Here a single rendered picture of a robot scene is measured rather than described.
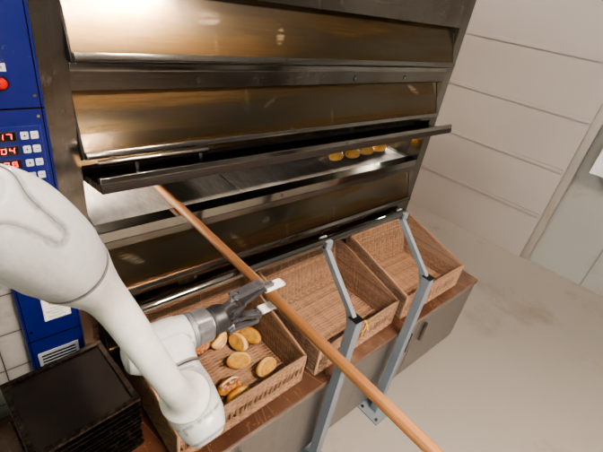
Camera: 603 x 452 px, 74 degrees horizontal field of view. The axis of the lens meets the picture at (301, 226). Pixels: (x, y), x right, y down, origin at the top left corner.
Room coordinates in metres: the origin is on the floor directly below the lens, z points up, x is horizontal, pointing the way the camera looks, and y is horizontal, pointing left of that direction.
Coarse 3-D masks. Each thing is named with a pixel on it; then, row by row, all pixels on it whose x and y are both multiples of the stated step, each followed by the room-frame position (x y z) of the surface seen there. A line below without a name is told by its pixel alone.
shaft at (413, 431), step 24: (168, 192) 1.32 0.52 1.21; (192, 216) 1.19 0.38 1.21; (216, 240) 1.07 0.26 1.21; (240, 264) 0.97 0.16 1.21; (288, 312) 0.81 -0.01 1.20; (312, 336) 0.74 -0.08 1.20; (336, 360) 0.68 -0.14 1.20; (360, 384) 0.63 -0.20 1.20; (384, 408) 0.58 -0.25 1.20; (408, 432) 0.53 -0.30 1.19
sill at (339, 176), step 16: (400, 160) 2.25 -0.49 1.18; (320, 176) 1.80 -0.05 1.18; (336, 176) 1.84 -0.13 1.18; (352, 176) 1.90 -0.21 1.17; (368, 176) 1.99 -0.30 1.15; (256, 192) 1.51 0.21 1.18; (272, 192) 1.54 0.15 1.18; (288, 192) 1.59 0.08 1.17; (304, 192) 1.67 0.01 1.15; (192, 208) 1.29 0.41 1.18; (208, 208) 1.31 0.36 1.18; (224, 208) 1.36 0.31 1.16; (240, 208) 1.41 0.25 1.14; (112, 224) 1.09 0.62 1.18; (128, 224) 1.11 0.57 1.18; (144, 224) 1.13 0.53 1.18; (160, 224) 1.17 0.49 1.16; (176, 224) 1.21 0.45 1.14; (112, 240) 1.05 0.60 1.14
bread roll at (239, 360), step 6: (234, 354) 1.10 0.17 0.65; (240, 354) 1.11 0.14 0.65; (246, 354) 1.12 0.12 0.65; (228, 360) 1.09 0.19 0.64; (234, 360) 1.09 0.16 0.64; (240, 360) 1.10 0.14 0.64; (246, 360) 1.10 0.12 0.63; (234, 366) 1.07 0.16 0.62; (240, 366) 1.08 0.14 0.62; (246, 366) 1.09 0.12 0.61
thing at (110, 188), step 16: (384, 128) 2.09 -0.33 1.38; (400, 128) 2.11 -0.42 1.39; (416, 128) 2.13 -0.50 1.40; (448, 128) 2.18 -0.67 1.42; (272, 144) 1.55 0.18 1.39; (288, 144) 1.56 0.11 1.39; (304, 144) 1.58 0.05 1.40; (352, 144) 1.63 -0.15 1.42; (368, 144) 1.70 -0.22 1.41; (160, 160) 1.22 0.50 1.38; (176, 160) 1.23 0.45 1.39; (192, 160) 1.24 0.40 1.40; (208, 160) 1.25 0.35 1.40; (272, 160) 1.32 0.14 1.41; (288, 160) 1.37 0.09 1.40; (96, 176) 1.00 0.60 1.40; (160, 176) 1.03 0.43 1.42; (176, 176) 1.06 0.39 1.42; (192, 176) 1.10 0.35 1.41; (112, 192) 0.93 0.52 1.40
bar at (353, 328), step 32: (288, 256) 1.11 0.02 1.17; (416, 256) 1.51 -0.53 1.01; (192, 288) 0.87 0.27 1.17; (352, 320) 1.10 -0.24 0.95; (416, 320) 1.46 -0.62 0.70; (352, 352) 1.11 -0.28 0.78; (384, 384) 1.44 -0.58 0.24; (320, 416) 1.11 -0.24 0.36; (384, 416) 1.42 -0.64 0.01; (320, 448) 1.11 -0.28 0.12
